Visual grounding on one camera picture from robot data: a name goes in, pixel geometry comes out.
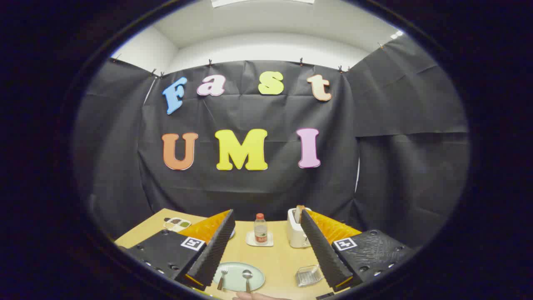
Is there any clear cutlery basket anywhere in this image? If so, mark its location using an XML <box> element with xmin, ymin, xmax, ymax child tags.
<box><xmin>296</xmin><ymin>265</ymin><xmax>324</xmax><ymax>287</ymax></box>

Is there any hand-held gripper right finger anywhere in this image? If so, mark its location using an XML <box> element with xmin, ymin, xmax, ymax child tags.
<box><xmin>300</xmin><ymin>208</ymin><xmax>417</xmax><ymax>292</ymax></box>

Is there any white square coaster dish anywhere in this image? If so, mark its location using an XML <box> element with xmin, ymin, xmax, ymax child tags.
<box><xmin>246</xmin><ymin>230</ymin><xmax>274</xmax><ymax>247</ymax></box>

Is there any clear water bottle red cap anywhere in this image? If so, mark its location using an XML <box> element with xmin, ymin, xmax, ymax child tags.
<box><xmin>254</xmin><ymin>213</ymin><xmax>268</xmax><ymax>244</ymax></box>

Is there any light green plate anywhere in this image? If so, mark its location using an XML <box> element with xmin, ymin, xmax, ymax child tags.
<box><xmin>212</xmin><ymin>262</ymin><xmax>266</xmax><ymax>292</ymax></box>

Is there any white toaster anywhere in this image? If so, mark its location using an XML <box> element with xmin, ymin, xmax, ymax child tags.
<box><xmin>286</xmin><ymin>207</ymin><xmax>313</xmax><ymax>249</ymax></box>

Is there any black backdrop cloth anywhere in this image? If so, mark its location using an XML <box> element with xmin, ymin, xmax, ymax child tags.
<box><xmin>73</xmin><ymin>35</ymin><xmax>471</xmax><ymax>250</ymax></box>

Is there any ceiling light panel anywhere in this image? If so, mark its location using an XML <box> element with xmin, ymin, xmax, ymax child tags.
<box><xmin>210</xmin><ymin>0</ymin><xmax>316</xmax><ymax>8</ymax></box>

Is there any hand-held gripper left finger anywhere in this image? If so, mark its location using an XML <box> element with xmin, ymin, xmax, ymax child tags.
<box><xmin>119</xmin><ymin>209</ymin><xmax>236</xmax><ymax>291</ymax></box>

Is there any white divided sauce dish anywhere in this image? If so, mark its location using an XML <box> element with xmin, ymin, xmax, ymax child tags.
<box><xmin>163</xmin><ymin>217</ymin><xmax>192</xmax><ymax>233</ymax></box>

